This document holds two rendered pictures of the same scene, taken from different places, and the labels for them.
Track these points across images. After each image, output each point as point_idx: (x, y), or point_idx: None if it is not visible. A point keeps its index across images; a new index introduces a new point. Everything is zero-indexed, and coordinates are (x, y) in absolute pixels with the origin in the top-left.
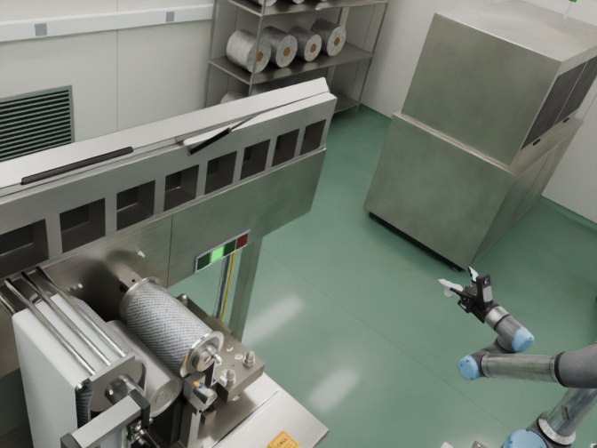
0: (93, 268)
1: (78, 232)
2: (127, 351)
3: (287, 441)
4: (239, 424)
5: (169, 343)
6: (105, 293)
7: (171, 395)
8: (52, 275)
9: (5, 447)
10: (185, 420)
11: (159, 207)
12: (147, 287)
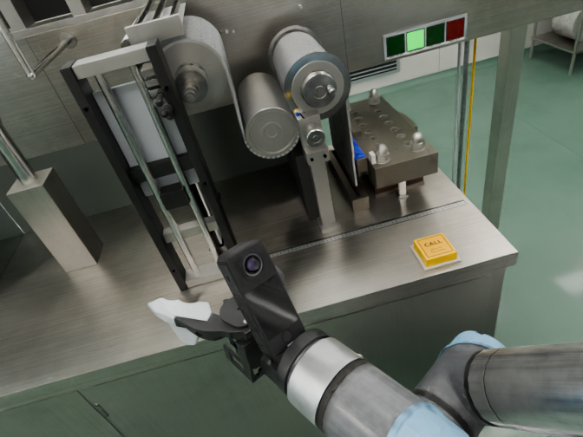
0: (245, 13)
1: None
2: (200, 37)
3: (441, 244)
4: (392, 219)
5: (284, 73)
6: (267, 53)
7: (285, 137)
8: (199, 7)
9: None
10: (313, 184)
11: None
12: (291, 33)
